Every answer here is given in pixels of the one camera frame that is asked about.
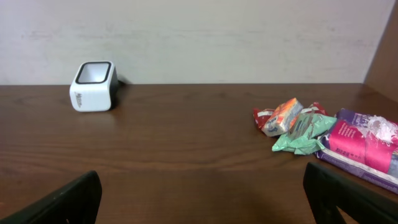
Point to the green wet wipes pack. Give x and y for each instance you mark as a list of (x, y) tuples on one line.
[(302, 138)]

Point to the red chocolate bar wrapper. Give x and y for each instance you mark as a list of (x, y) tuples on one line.
[(262, 116)]

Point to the white barcode scanner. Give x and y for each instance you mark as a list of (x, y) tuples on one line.
[(94, 86)]

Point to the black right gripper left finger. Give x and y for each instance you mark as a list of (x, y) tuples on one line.
[(76, 202)]

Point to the orange tissue pack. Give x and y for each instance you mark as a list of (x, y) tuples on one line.
[(283, 118)]

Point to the purple snack packet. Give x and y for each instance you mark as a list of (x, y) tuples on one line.
[(364, 145)]

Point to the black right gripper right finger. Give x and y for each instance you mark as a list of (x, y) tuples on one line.
[(328, 192)]

